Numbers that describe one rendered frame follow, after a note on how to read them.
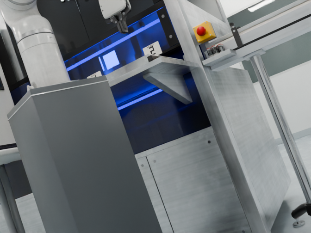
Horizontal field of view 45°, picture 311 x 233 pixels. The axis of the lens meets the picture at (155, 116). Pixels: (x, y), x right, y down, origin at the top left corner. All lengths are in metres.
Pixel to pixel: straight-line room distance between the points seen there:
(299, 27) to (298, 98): 4.52
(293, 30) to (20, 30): 1.08
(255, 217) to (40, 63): 1.07
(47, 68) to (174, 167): 0.81
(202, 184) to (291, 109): 4.60
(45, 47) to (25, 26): 0.09
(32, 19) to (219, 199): 1.05
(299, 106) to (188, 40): 4.63
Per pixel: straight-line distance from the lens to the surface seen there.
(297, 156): 1.76
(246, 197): 1.68
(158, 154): 1.77
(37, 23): 1.25
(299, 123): 6.22
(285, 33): 1.71
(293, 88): 6.20
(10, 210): 2.11
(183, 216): 1.79
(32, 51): 1.22
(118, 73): 1.40
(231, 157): 1.65
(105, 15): 1.42
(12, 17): 1.35
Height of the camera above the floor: 0.59
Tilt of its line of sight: 5 degrees up
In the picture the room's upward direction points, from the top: 20 degrees counter-clockwise
